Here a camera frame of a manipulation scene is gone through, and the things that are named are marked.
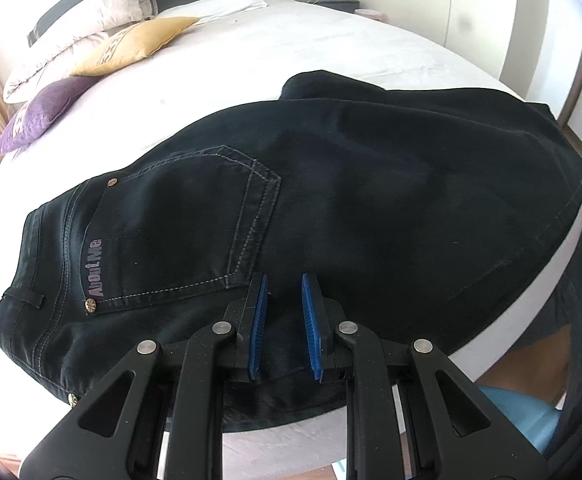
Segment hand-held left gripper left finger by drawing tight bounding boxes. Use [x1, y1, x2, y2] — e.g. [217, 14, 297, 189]
[18, 272, 272, 480]

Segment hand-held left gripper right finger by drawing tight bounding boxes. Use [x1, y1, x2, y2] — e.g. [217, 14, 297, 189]
[300, 272, 554, 480]

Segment black denim pants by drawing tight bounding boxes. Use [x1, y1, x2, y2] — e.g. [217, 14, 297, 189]
[0, 71, 582, 433]

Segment person's leg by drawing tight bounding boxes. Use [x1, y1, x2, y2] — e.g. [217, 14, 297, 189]
[476, 324, 572, 402]

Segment white wardrobe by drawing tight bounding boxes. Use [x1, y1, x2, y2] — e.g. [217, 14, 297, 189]
[338, 0, 582, 106]

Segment bed with white sheet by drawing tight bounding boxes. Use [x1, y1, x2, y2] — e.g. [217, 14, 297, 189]
[0, 0, 582, 466]

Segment yellow cushion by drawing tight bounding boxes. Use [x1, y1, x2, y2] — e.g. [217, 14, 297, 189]
[71, 16, 201, 77]

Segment purple cushion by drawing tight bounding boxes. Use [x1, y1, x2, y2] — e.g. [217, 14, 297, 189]
[0, 75, 102, 158]

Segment grey nightstand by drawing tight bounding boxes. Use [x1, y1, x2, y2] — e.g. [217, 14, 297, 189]
[291, 0, 361, 15]

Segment white pillow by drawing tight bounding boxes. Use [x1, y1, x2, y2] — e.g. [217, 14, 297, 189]
[158, 0, 269, 23]

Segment folded beige duvet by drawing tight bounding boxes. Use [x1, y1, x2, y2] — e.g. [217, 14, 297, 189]
[3, 0, 159, 106]

